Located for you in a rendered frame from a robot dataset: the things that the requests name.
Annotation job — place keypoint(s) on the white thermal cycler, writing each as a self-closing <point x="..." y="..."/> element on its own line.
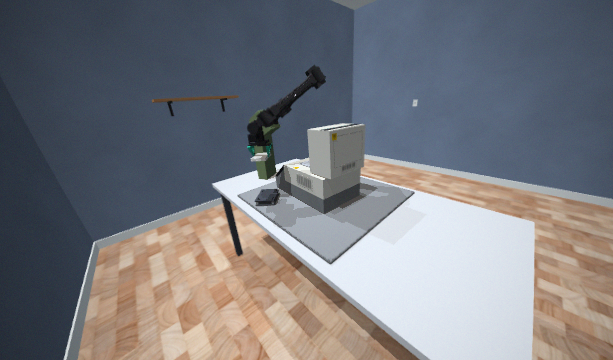
<point x="330" y="176"/>

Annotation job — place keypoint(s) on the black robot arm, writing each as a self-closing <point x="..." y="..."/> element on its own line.
<point x="314" y="78"/>

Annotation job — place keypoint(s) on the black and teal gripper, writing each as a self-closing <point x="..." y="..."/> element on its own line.
<point x="264" y="143"/>

